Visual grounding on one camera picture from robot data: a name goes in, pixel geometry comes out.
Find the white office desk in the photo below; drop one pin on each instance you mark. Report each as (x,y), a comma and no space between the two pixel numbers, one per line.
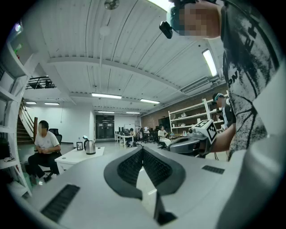
(123,137)

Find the black head camera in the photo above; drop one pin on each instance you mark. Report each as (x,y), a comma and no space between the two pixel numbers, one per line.
(165,28)

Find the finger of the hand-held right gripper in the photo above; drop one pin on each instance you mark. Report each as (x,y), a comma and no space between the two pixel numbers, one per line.
(182,145)

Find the person's black printed t-shirt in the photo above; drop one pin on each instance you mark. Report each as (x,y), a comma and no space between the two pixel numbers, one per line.
(243,67)

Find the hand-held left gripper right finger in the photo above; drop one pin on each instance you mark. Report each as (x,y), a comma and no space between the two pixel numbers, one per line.
(201,190)

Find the black office chair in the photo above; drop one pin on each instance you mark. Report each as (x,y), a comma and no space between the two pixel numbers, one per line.
(57,134)

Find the white table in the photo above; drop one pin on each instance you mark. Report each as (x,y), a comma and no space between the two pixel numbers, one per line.
(76,156)

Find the person's right forearm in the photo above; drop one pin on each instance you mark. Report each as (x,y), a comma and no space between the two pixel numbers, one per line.
(225,138)

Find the stainless steel electric kettle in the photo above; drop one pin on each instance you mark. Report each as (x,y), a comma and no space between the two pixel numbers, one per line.
(90,146)

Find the ceiling light bar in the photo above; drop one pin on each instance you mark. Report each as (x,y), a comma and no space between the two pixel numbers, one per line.
(149,101)
(106,95)
(210,62)

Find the black double door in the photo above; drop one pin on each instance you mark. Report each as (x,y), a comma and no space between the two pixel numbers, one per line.
(105,127)

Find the person's head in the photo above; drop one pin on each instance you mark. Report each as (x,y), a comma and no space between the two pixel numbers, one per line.
(196,18)

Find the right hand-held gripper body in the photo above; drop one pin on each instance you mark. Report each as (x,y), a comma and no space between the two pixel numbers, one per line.
(206,130)

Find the wooden staircase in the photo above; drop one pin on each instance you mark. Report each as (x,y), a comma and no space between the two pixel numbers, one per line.
(24,127)

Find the black picture frame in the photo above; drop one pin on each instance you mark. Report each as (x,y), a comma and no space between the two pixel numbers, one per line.
(79,145)

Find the white shelf unit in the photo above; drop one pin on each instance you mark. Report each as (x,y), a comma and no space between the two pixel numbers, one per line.
(190,116)
(11,125)

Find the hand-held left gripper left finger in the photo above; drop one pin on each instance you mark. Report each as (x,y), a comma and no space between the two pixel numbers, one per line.
(89,179)

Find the ceiling air duct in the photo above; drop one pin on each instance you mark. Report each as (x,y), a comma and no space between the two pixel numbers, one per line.
(196,85)

